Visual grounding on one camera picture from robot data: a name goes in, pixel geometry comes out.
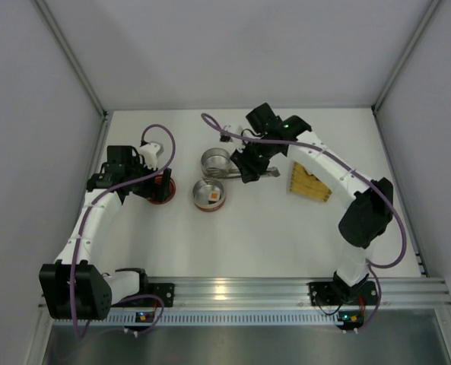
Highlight red round lid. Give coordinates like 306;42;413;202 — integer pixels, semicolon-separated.
146;174;176;205

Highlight metal serving tongs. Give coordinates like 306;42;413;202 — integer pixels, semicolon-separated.
202;167;281;179

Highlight orange topped sushi roll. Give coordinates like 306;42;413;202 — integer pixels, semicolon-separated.
208;191;221;205

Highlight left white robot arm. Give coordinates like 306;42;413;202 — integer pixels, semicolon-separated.
39;141;173;320

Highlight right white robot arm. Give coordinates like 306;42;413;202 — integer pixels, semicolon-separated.
222;103;395;303

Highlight far metal round tin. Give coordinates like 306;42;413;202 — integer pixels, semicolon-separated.
200;148;233;170

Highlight metal round tin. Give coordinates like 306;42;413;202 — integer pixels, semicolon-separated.
192;177;227;212
200;148;233;170

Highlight near metal round tin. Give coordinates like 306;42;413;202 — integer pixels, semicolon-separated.
192;177;227;212

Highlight bamboo woven tray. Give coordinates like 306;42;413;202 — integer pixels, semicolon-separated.
289;162;332;202

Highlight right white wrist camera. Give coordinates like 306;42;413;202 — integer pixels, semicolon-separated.
219;125;245;145

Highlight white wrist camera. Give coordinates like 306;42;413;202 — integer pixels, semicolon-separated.
219;125;245;145
138;141;164;170

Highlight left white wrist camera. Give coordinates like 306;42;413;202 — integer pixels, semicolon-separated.
138;141;164;170

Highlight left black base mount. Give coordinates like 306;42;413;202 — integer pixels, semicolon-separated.
113;282;175;308

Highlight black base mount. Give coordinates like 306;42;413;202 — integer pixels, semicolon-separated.
308;281;378;308
113;282;175;308

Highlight aluminium mounting rail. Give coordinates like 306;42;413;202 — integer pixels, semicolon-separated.
38;277;451;309

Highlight slotted cable duct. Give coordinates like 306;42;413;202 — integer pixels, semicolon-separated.
53;310;363;327

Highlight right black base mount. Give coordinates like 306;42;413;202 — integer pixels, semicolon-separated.
308;281;378;308

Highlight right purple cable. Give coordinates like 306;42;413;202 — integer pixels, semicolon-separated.
200;112;407;332

